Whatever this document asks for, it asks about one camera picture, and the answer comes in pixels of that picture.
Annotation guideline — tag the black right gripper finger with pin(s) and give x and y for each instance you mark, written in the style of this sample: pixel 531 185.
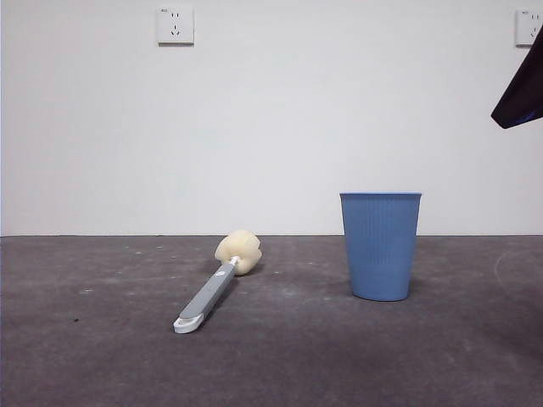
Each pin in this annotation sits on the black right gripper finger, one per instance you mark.
pixel 524 102

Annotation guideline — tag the blue ribbed plastic cup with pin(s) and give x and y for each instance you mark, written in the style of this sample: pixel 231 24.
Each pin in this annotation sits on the blue ribbed plastic cup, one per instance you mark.
pixel 379 250

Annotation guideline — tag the white wall socket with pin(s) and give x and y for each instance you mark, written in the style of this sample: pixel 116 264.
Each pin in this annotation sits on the white wall socket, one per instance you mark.
pixel 175 25
pixel 528 27

